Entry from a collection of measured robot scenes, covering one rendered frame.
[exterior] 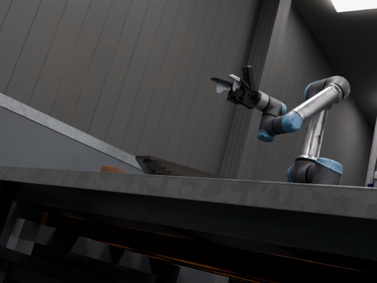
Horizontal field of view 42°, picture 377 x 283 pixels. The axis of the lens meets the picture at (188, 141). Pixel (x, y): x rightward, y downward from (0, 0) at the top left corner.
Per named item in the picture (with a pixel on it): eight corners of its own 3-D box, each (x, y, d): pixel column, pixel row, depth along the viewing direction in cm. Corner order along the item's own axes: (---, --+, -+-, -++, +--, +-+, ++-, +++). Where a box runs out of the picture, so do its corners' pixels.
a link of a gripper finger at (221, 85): (207, 88, 211) (228, 94, 209) (211, 76, 212) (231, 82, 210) (207, 90, 214) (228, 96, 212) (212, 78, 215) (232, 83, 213)
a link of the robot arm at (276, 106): (285, 120, 216) (289, 102, 218) (266, 110, 211) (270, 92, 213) (274, 122, 222) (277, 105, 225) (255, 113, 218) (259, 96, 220)
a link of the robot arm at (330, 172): (325, 185, 202) (330, 154, 206) (302, 186, 214) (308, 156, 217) (345, 194, 207) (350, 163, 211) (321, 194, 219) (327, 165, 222)
